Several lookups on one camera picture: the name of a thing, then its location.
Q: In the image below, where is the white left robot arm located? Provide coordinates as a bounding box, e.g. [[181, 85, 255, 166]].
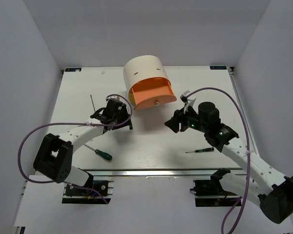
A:
[[33, 98, 132, 195]]

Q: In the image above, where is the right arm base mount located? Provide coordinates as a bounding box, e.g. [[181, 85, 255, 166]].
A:
[[189, 168, 241, 207]]

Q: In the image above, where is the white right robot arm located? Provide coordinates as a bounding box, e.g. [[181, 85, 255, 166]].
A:
[[165, 102, 293, 224]]

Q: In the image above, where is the cream drawer cabinet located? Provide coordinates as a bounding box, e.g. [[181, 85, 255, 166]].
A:
[[123, 55, 170, 92]]

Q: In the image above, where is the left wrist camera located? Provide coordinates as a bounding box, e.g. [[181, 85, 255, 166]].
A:
[[105, 95, 122, 104]]

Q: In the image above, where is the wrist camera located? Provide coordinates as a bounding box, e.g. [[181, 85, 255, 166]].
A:
[[180, 91, 196, 114], [105, 95, 122, 104]]

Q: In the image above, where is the orange drawer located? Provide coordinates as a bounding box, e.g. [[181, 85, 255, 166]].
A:
[[128, 77, 177, 110]]

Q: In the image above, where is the large green-handled screwdriver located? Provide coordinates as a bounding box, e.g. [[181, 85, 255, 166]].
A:
[[84, 144, 113, 161]]

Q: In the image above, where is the long green screwdriver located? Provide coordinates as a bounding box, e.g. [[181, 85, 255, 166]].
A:
[[90, 94, 96, 112]]

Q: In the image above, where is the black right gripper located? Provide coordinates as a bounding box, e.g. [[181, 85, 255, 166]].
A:
[[165, 103, 209, 133]]

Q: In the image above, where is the aluminium table rail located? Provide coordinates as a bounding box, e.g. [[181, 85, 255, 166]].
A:
[[83, 168, 235, 178]]

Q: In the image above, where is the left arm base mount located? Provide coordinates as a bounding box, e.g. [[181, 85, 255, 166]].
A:
[[62, 177, 114, 205]]

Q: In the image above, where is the black green precision screwdriver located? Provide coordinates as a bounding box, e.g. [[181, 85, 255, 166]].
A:
[[186, 147, 214, 154]]

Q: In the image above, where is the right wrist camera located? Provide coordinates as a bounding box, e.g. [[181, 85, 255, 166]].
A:
[[180, 91, 196, 114]]

